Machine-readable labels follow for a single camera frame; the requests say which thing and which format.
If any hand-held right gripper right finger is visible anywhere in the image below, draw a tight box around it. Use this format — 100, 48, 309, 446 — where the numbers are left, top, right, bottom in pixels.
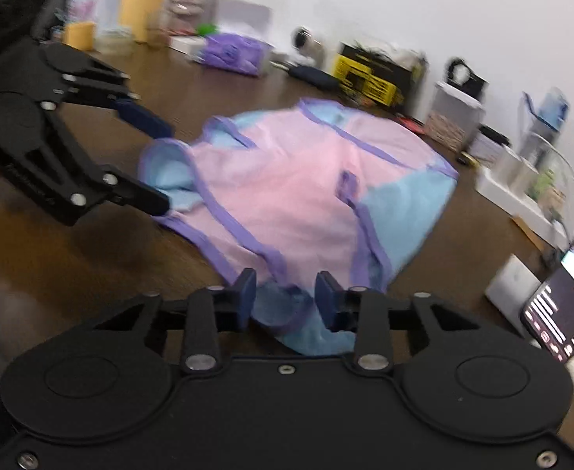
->
315, 270, 483, 373

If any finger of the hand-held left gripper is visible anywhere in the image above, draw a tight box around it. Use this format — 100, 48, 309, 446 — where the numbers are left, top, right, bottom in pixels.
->
0, 105, 171, 227
42, 61, 175, 139

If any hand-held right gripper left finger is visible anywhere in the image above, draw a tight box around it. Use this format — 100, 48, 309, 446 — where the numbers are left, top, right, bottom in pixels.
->
93, 268, 258, 374

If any pink and blue garment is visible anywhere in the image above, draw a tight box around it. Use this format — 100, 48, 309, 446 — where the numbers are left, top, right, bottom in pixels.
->
137, 98, 460, 357

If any clear glass jar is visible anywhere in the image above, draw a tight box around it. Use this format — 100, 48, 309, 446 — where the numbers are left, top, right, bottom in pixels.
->
96, 29, 136, 56

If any flat white book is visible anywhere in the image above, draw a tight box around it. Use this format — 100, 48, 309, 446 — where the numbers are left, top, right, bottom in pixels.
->
168, 34, 206, 54

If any yellow cup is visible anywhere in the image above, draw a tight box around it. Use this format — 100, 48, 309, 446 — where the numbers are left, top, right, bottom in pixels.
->
63, 20, 96, 52

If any purple tissue pack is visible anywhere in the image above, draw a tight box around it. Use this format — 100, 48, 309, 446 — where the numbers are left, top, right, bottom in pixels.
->
199, 33, 274, 77

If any yellow bottle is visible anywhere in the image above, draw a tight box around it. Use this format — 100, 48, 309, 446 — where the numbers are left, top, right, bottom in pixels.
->
118, 0, 165, 44

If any white upright box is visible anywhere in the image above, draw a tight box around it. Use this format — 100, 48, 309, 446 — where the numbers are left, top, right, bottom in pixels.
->
215, 0, 273, 40

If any black pouch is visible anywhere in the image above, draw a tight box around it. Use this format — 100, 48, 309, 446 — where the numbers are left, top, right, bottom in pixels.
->
289, 65, 341, 93

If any flat white box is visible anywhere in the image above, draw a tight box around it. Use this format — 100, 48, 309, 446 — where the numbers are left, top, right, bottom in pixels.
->
484, 253, 542, 324

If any white desk organizer tray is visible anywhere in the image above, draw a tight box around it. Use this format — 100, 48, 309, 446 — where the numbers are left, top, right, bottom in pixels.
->
475, 144, 569, 250

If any white patterned box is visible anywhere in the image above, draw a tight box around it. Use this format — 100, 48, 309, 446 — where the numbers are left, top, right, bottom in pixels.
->
423, 81, 486, 152

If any black-lidded jar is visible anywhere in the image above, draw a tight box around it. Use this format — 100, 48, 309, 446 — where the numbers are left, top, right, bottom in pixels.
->
468, 126, 510, 165

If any yellow and black box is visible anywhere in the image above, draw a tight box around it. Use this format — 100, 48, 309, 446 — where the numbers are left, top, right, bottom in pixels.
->
333, 42, 427, 107

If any smartphone with lit screen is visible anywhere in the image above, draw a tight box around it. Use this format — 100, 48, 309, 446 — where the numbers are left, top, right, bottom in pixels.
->
521, 252, 574, 364

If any clear bottle with blue lid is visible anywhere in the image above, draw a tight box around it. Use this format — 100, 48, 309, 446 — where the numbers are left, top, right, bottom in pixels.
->
519, 87, 572, 167

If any small white camera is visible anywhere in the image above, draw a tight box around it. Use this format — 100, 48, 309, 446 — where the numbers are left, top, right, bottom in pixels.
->
292, 27, 324, 64

